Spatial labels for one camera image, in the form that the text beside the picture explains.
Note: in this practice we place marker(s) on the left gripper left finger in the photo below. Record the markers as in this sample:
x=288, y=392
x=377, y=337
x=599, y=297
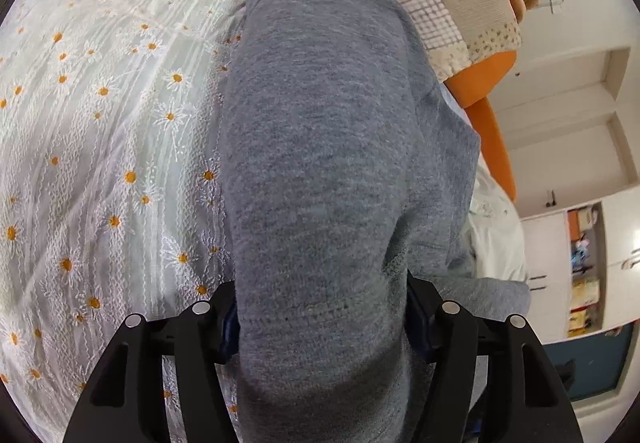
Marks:
x=126, y=396

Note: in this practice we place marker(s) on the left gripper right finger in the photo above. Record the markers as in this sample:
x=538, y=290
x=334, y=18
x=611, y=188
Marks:
x=490, y=378

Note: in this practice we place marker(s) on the grey zip sweatshirt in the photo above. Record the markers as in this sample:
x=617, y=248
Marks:
x=344, y=171

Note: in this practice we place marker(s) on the white wardrobe cabinet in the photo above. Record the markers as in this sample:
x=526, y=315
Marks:
x=583, y=277

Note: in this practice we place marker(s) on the beige hoodie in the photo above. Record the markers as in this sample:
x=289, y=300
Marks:
x=493, y=231

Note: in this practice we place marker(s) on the white daisy embroidered cloth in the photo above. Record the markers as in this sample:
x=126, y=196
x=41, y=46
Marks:
x=111, y=202

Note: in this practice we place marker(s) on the orange sofa bed frame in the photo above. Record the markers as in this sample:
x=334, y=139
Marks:
x=471, y=89

